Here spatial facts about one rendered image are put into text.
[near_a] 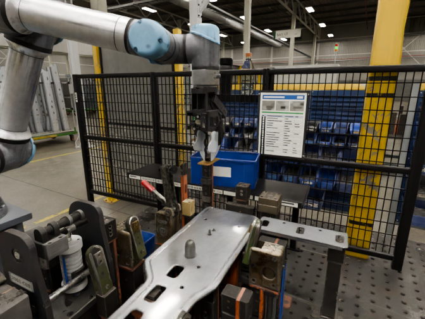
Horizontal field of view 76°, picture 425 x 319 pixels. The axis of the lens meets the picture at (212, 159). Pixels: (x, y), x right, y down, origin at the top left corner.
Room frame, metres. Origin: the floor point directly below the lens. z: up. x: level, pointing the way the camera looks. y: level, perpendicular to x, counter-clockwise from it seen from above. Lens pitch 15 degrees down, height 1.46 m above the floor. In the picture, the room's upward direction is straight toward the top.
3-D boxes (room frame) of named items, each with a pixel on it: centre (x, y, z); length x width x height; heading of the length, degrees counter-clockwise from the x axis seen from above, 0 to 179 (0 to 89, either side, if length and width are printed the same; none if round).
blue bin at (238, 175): (1.24, -0.06, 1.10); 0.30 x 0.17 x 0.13; 74
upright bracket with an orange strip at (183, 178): (0.96, 0.11, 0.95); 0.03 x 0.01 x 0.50; 155
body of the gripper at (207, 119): (0.76, 0.02, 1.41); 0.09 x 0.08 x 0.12; 155
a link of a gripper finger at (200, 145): (0.78, 0.04, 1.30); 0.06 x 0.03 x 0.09; 155
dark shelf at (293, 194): (1.27, 0.00, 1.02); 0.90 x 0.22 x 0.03; 65
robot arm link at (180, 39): (0.76, 0.12, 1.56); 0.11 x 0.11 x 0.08; 83
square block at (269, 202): (0.99, -0.23, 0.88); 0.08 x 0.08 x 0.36; 65
